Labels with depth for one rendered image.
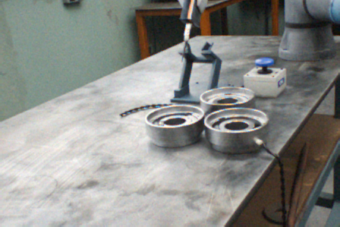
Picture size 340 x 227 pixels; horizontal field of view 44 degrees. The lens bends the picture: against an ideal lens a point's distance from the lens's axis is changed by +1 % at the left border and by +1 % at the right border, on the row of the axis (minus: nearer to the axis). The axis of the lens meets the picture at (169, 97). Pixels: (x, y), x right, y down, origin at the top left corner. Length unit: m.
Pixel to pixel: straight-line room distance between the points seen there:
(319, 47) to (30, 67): 1.73
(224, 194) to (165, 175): 0.10
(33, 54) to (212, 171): 2.00
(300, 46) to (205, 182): 0.66
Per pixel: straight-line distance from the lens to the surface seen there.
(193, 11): 0.89
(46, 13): 2.60
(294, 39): 1.19
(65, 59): 2.69
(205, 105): 0.79
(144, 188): 0.61
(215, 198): 0.57
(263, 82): 0.91
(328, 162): 1.24
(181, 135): 0.69
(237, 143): 0.66
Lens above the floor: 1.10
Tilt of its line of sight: 18 degrees down
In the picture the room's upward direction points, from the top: 6 degrees counter-clockwise
